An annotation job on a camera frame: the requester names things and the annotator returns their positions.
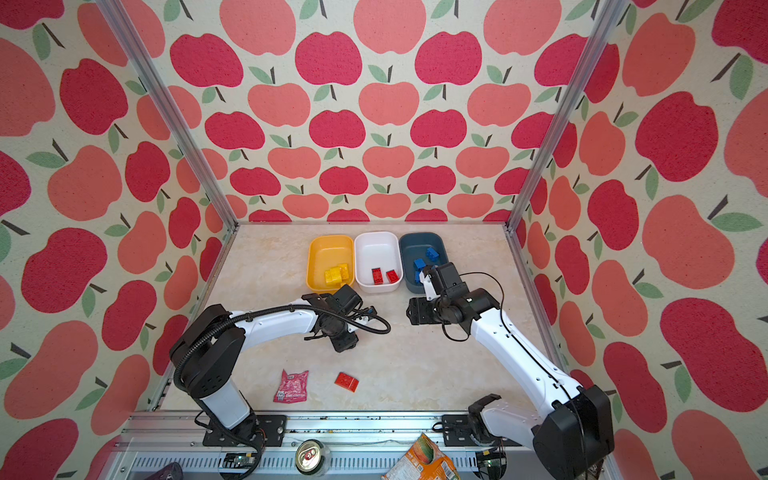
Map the yellow plastic container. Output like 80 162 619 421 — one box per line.
306 235 355 294

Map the soda can top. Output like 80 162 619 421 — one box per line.
294 439 331 476

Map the left aluminium frame post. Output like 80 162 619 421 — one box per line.
96 1 239 235

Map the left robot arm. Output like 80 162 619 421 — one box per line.
170 288 391 453

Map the orange snack bag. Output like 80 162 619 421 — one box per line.
382 434 460 480

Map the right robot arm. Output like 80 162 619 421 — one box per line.
406 297 615 479

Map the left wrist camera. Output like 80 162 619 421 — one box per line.
328 285 362 315

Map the front aluminium rail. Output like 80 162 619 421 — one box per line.
120 410 468 451

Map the red lego brick front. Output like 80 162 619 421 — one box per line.
334 372 359 393

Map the dark teal plastic container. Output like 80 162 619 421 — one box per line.
399 232 450 295

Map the aluminium frame post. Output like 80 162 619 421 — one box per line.
96 1 239 235
504 0 630 238

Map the pink snack packet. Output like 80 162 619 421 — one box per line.
273 370 309 404

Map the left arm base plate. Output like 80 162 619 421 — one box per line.
202 414 287 448

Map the red lego brick angled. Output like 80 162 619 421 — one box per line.
386 270 400 284

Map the red lego brick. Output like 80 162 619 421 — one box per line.
334 372 359 393
371 268 384 285

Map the right aluminium frame post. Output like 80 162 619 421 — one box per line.
504 0 630 238

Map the white plastic container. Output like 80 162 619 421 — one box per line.
354 231 404 294

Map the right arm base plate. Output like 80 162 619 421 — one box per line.
432 414 520 448

